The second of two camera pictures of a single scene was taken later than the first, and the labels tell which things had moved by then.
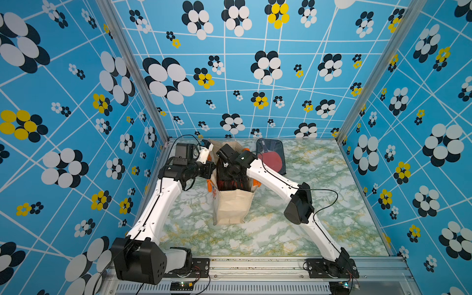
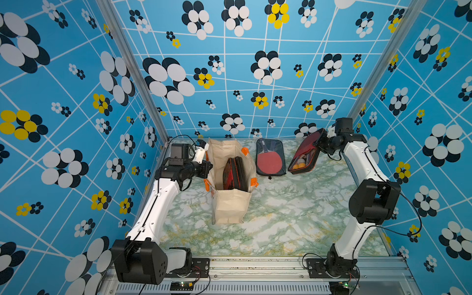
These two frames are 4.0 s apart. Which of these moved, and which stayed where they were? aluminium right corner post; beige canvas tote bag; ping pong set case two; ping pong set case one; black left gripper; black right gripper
Moved: ping pong set case two; black right gripper
Stayed: ping pong set case one; aluminium right corner post; black left gripper; beige canvas tote bag
